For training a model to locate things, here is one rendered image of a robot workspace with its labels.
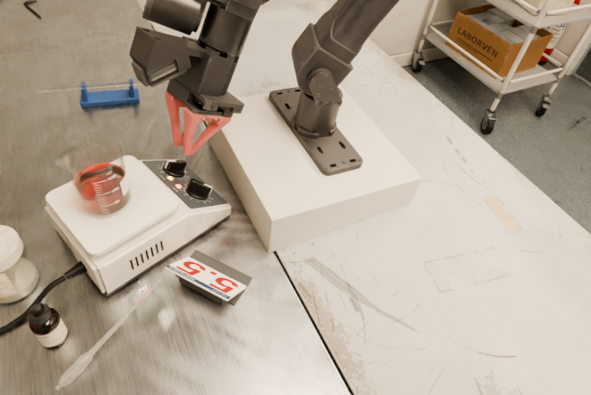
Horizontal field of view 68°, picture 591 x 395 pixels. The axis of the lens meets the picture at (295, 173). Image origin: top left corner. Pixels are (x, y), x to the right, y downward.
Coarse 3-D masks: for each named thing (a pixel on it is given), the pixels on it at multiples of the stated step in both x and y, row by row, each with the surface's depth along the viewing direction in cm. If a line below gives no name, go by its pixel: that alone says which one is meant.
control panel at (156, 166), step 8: (152, 160) 64; (160, 160) 65; (152, 168) 62; (160, 168) 63; (160, 176) 61; (168, 176) 62; (184, 176) 64; (192, 176) 65; (168, 184) 60; (176, 184) 61; (184, 184) 62; (176, 192) 59; (184, 192) 60; (184, 200) 58; (192, 200) 59; (200, 200) 60; (208, 200) 61; (216, 200) 62; (224, 200) 63; (192, 208) 57
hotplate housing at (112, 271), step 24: (48, 216) 55; (168, 216) 55; (192, 216) 57; (216, 216) 62; (72, 240) 52; (144, 240) 53; (168, 240) 56; (192, 240) 61; (96, 264) 50; (120, 264) 52; (144, 264) 55; (120, 288) 55
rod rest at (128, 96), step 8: (128, 80) 81; (88, 96) 80; (96, 96) 80; (104, 96) 80; (112, 96) 81; (120, 96) 81; (128, 96) 81; (136, 96) 82; (88, 104) 79; (96, 104) 79; (104, 104) 80; (112, 104) 80; (120, 104) 81
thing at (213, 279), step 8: (176, 264) 55; (184, 264) 56; (192, 264) 57; (200, 264) 58; (184, 272) 54; (192, 272) 55; (200, 272) 56; (208, 272) 57; (200, 280) 54; (208, 280) 54; (216, 280) 55; (224, 280) 56; (216, 288) 53; (224, 288) 54; (232, 288) 55; (240, 288) 56
